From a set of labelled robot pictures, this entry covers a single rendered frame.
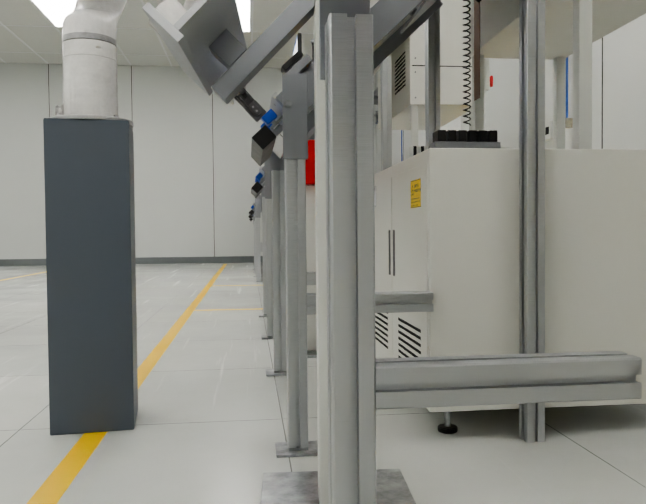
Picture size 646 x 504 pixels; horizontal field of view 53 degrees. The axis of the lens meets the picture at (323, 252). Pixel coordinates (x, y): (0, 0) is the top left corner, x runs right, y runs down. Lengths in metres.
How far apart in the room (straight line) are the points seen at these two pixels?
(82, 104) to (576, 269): 1.15
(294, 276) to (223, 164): 8.94
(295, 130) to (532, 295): 0.60
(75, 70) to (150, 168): 8.71
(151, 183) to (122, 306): 8.77
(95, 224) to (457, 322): 0.82
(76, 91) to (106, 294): 0.46
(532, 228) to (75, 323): 1.01
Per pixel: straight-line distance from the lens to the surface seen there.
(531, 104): 1.44
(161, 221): 10.23
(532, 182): 1.42
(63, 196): 1.55
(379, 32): 1.42
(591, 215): 1.52
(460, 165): 1.41
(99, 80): 1.61
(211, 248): 10.16
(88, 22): 1.64
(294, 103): 1.32
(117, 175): 1.54
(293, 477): 1.22
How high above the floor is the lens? 0.44
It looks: 2 degrees down
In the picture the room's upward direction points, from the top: 1 degrees counter-clockwise
